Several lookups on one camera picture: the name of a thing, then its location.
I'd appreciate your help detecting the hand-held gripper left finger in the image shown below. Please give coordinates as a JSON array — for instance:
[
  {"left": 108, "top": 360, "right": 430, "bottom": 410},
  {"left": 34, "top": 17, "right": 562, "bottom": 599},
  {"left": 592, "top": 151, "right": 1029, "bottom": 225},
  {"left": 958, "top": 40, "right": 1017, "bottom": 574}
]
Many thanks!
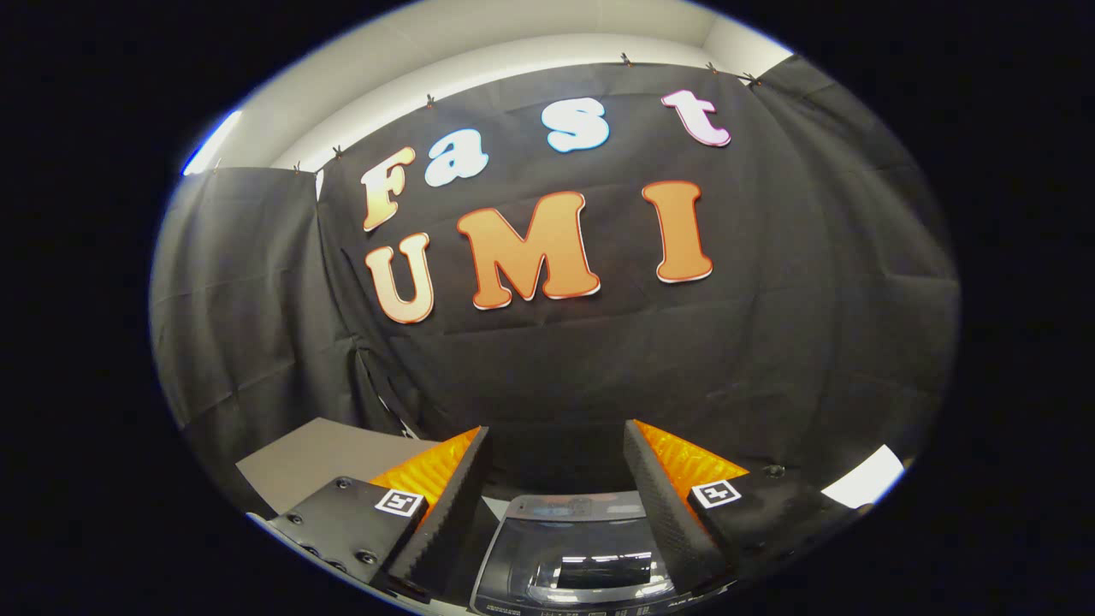
[{"left": 269, "top": 426, "right": 494, "bottom": 600}]

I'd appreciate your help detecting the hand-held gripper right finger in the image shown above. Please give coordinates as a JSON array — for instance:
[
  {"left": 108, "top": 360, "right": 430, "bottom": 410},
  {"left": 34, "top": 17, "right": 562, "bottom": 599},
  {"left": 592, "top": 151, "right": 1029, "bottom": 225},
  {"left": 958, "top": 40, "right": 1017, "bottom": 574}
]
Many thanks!
[{"left": 623, "top": 419, "right": 867, "bottom": 600}]

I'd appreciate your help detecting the ceiling light panel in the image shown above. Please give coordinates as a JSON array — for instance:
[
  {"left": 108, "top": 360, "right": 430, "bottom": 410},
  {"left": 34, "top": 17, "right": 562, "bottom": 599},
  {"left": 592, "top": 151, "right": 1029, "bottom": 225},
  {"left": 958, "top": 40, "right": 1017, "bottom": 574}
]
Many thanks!
[{"left": 182, "top": 110, "right": 243, "bottom": 176}]

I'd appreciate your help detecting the grey washing machine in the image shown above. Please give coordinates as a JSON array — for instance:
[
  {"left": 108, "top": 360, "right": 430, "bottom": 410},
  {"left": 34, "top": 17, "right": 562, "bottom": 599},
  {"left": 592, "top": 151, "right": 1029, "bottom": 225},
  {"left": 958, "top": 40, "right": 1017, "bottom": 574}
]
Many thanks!
[{"left": 469, "top": 490, "right": 694, "bottom": 616}]

